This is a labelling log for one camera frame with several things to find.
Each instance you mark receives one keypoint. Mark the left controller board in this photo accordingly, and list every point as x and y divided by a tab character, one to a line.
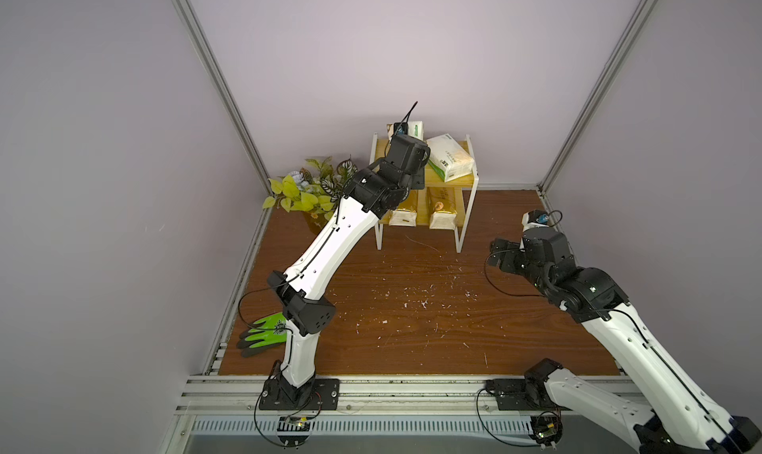
294	431

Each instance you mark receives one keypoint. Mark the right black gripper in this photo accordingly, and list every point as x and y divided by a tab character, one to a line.
503	250

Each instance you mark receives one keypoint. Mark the controller board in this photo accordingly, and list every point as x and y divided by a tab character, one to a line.
547	429
294	431

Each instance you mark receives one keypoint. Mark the white tissue pack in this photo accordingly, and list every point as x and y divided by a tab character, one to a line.
416	130
448	159

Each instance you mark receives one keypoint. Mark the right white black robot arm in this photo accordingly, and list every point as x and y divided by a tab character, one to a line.
677	417

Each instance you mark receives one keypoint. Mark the aluminium rail frame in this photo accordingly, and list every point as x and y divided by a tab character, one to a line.
417	395

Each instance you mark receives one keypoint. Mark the wooden two-tier shelf white frame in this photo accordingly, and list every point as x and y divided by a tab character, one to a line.
458	195

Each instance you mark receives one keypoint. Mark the gold tissue pack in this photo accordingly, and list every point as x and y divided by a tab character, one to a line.
405	213
442	208

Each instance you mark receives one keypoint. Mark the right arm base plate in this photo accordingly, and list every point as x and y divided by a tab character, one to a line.
521	394

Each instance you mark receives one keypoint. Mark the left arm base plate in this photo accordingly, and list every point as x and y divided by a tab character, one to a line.
317	394

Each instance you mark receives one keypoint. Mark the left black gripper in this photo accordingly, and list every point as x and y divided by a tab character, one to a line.
416	180

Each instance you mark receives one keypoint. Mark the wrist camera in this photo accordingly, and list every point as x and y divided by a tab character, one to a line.
398	128
535	219

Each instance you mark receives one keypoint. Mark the right controller board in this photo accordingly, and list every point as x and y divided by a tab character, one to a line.
547	429

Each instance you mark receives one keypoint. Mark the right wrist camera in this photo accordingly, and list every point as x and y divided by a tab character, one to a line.
535	219

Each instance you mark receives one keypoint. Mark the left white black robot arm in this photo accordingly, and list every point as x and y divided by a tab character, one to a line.
358	205

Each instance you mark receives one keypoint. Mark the potted plant in glass vase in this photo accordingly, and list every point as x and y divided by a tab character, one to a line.
313	190

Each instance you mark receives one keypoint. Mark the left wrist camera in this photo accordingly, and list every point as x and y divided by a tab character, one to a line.
398	128

